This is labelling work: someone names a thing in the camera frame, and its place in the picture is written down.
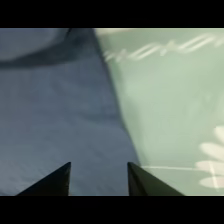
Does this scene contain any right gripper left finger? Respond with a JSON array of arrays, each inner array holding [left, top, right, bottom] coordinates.
[[15, 161, 72, 197]]

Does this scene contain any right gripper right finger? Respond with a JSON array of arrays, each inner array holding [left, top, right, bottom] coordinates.
[[127, 161, 185, 197]]

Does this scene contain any blue shirt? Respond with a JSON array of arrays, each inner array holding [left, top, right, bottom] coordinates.
[[0, 27, 141, 197]]

